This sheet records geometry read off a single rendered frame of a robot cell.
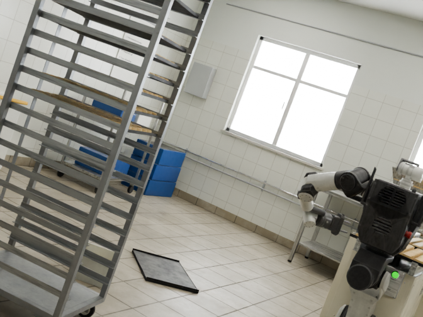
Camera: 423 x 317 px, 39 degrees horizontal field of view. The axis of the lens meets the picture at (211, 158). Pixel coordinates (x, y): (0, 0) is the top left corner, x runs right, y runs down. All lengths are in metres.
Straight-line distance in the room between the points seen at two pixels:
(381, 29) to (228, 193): 2.71
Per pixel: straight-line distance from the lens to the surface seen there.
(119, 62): 2.71
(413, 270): 3.13
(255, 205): 7.47
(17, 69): 2.93
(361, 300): 3.02
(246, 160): 7.54
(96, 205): 2.69
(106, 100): 2.71
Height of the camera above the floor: 1.28
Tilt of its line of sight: 5 degrees down
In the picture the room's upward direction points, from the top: 20 degrees clockwise
